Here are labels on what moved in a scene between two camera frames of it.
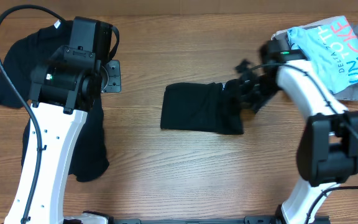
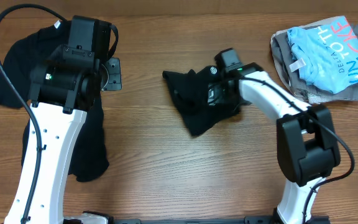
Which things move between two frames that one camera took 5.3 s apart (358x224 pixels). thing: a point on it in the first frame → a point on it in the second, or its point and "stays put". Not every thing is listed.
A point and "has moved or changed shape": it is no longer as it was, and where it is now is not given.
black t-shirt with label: [24, 50] stays put
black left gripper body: [111, 73] stays put
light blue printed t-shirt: [332, 48] stays put
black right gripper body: [255, 91] → [220, 96]
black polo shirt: [202, 106] has moved or changed shape
